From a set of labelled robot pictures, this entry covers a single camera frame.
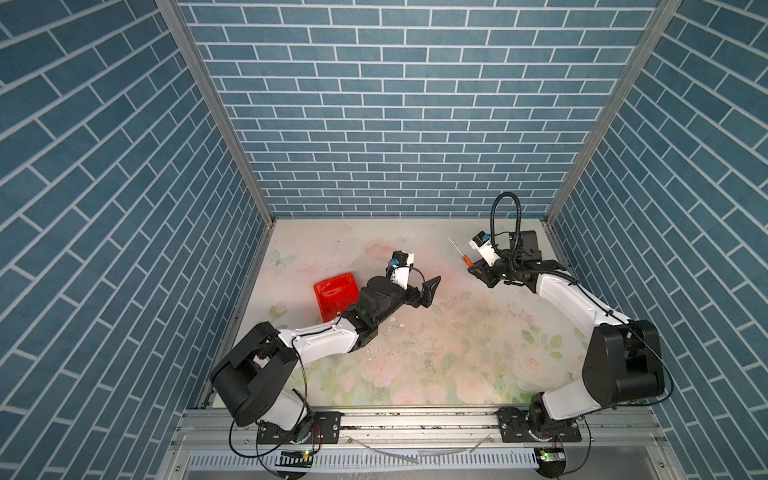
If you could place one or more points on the red plastic bin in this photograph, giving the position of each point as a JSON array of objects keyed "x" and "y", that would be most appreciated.
[{"x": 335, "y": 295}]

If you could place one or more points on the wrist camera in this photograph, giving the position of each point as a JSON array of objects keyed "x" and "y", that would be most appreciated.
[
  {"x": 399, "y": 267},
  {"x": 482, "y": 244}
]

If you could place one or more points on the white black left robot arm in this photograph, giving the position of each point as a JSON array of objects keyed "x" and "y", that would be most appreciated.
[{"x": 251, "y": 378}]

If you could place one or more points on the aluminium corner post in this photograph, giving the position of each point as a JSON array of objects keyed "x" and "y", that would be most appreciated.
[
  {"x": 181, "y": 34},
  {"x": 654, "y": 30}
]

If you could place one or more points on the aluminium corner post left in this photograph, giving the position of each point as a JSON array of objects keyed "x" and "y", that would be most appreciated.
[{"x": 181, "y": 34}]

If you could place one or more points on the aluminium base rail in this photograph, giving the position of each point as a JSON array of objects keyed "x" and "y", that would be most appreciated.
[{"x": 613, "y": 444}]

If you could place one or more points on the aluminium corner post right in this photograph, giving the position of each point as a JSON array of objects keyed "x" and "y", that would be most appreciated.
[{"x": 654, "y": 30}]

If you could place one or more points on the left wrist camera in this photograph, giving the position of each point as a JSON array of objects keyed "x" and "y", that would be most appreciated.
[{"x": 399, "y": 267}]

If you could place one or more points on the white cable duct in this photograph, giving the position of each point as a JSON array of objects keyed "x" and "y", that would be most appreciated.
[{"x": 337, "y": 461}]

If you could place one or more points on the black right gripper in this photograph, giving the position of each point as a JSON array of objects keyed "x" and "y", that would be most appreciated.
[{"x": 484, "y": 270}]

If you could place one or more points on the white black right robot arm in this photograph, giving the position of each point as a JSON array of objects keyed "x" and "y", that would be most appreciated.
[{"x": 623, "y": 361}]

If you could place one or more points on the orange handled screwdriver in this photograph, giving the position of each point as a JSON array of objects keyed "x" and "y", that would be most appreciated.
[{"x": 466, "y": 260}]

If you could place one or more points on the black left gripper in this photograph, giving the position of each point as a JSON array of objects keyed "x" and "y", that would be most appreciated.
[{"x": 424, "y": 298}]

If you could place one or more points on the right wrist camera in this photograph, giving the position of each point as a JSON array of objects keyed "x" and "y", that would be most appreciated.
[{"x": 482, "y": 244}]

